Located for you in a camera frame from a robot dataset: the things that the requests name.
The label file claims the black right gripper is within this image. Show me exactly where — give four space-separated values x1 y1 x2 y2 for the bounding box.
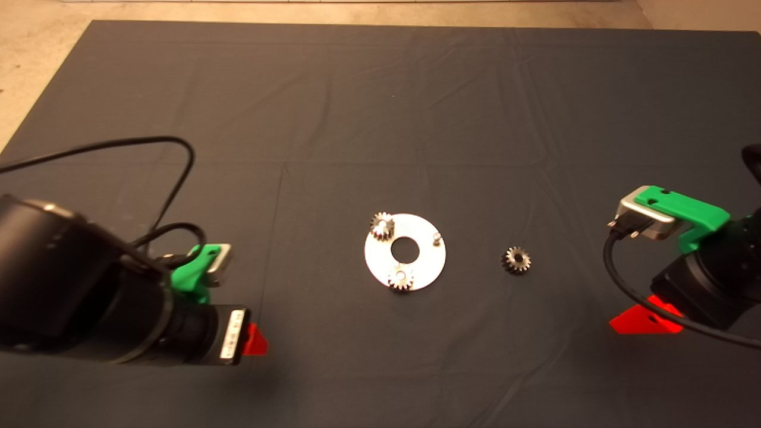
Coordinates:
609 250 745 335

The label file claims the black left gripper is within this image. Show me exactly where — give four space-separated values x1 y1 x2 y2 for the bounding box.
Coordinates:
201 304 269 367

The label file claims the steel planetary gear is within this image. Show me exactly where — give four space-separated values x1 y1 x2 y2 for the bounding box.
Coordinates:
387 265 416 293
369 212 397 241
501 246 532 275

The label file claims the round metal carrier plate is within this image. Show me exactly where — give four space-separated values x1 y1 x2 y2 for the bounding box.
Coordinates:
363 213 446 292

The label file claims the dark grey table cloth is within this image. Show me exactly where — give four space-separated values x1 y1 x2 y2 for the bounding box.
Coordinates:
0 21 761 428

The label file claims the black right camera cable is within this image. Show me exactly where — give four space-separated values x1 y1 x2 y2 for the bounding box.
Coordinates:
603 220 761 350

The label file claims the silver left camera box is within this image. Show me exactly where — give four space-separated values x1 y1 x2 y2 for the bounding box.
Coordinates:
205 243 234 288

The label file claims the silver camera box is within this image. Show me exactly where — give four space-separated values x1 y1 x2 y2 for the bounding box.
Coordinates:
608 194 677 241
205 243 234 288

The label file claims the green left camera mount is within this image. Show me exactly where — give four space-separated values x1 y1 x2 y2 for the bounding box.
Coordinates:
171 244 221 305

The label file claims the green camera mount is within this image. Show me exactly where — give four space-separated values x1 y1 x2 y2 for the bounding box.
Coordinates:
633 185 731 254
171 244 221 305

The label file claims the silver right camera box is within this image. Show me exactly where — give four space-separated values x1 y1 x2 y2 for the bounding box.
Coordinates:
608 194 677 241

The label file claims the green right camera mount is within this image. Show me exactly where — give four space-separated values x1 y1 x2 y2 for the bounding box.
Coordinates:
633 185 731 254

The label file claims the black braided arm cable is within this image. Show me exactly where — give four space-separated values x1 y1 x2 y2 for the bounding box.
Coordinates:
130 222 207 269

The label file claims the thin black left camera cable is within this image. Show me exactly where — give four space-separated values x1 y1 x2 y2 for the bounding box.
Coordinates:
0 136 196 238

